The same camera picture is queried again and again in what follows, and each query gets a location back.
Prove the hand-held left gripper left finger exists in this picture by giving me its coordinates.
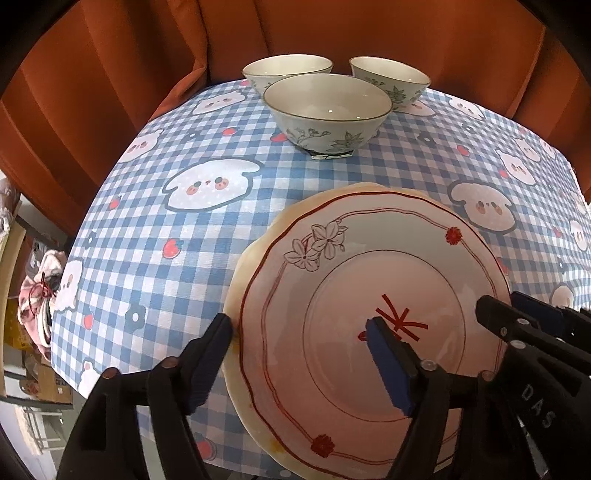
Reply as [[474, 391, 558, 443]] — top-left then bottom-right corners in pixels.
[[55, 313, 234, 480]]

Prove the floral ceramic bowl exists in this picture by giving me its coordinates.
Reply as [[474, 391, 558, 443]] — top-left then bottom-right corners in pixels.
[[242, 54, 334, 99], [348, 56, 431, 110], [263, 75, 393, 158]]

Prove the blue checked printed tablecloth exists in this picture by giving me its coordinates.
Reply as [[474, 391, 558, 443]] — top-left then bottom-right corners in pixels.
[[50, 78, 591, 477]]

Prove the white plate with red lines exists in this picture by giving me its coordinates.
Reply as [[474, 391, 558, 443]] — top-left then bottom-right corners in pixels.
[[240, 190, 513, 479]]

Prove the pink cloth bag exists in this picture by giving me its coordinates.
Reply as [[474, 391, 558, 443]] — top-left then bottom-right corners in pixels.
[[17, 249, 71, 357]]

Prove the cardboard box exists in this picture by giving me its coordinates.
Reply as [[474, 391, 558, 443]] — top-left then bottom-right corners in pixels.
[[9, 360, 75, 408]]

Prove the orange curtain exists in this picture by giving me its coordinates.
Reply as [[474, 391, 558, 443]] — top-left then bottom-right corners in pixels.
[[0, 0, 591, 241]]

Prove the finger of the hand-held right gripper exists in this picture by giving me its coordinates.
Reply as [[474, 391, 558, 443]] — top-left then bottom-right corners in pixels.
[[475, 294, 555, 354], [510, 290, 591, 340]]

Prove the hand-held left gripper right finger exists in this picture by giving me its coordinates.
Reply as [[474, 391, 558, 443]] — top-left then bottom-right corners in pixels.
[[365, 316, 490, 480]]

